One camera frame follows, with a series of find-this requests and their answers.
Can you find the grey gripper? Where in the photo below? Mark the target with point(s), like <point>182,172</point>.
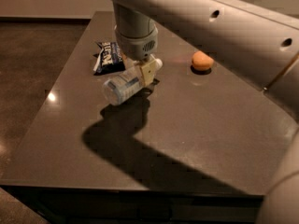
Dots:
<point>135,47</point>

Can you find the blue plastic water bottle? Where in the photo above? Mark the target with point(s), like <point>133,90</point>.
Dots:
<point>123,86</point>

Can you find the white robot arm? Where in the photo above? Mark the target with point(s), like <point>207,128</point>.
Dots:
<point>257,44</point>

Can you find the blue chip bag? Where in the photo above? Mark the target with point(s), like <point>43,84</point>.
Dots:
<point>108,59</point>

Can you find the orange fruit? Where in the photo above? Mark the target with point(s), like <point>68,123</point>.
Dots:
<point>201,62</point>

